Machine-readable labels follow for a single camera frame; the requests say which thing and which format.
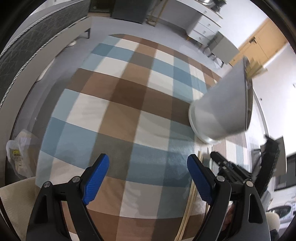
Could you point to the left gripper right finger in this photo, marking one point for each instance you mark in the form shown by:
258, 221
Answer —
236, 211

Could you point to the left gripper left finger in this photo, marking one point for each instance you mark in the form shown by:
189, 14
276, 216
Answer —
47, 220

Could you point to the cream round stool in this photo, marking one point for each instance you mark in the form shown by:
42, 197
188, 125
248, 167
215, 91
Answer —
18, 199

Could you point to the plastic bag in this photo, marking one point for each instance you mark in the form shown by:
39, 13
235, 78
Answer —
22, 154

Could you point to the grey utensil holder cup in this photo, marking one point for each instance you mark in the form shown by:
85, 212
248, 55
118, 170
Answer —
226, 108

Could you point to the wooden door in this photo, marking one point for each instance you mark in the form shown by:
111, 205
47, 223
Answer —
262, 45

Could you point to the grey nightstand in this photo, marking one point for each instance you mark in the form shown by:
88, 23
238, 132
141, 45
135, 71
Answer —
222, 48

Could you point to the plaid checkered tablecloth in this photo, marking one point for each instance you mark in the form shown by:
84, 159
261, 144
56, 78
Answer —
129, 100

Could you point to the white dressing table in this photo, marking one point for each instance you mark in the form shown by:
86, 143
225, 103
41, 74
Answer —
191, 18

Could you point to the dark grey mattress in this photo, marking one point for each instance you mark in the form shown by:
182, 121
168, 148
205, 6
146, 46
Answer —
34, 33

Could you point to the dark grey refrigerator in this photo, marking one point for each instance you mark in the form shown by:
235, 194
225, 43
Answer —
131, 10

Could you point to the grey bed frame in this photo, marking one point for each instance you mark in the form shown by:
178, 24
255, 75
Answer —
30, 70

